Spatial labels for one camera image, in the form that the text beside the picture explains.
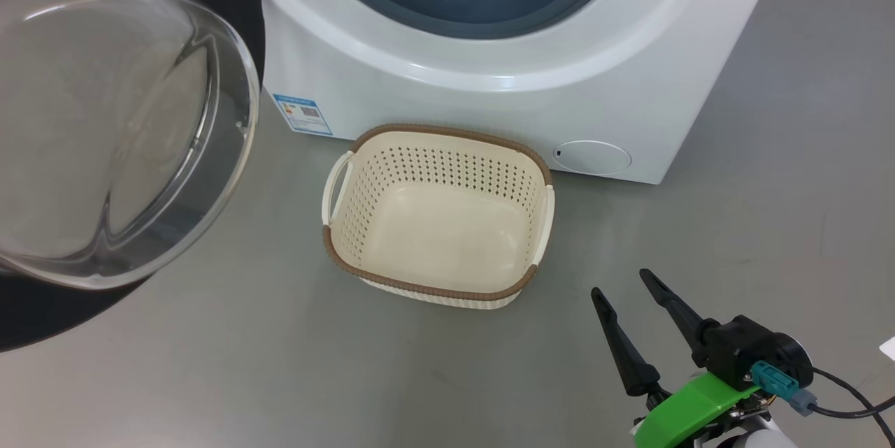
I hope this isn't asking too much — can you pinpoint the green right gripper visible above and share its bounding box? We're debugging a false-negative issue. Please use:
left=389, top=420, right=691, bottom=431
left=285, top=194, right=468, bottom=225
left=591, top=268, right=770, bottom=448

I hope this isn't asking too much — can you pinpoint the round black glass washer door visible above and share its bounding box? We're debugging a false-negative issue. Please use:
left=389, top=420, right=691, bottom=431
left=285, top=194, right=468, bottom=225
left=0, top=0, right=266, bottom=353

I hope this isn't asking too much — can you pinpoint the white front-load washing machine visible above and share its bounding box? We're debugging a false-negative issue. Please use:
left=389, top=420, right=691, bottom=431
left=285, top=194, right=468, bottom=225
left=252, top=0, right=787, bottom=185

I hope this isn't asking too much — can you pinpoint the round white filter cover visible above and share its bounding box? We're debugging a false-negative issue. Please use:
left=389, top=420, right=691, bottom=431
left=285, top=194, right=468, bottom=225
left=552, top=140, right=632, bottom=176

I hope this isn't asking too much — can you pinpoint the cream perforated laundry basket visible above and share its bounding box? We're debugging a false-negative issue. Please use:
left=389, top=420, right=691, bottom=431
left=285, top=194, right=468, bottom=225
left=322, top=124, right=556, bottom=310

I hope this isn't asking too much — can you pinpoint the blue energy label sticker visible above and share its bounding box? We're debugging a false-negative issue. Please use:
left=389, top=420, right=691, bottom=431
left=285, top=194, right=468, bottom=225
left=273, top=93, right=334, bottom=136

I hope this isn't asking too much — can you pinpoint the thin black camera cable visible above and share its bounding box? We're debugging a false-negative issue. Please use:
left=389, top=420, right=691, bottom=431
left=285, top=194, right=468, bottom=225
left=804, top=366, right=895, bottom=448

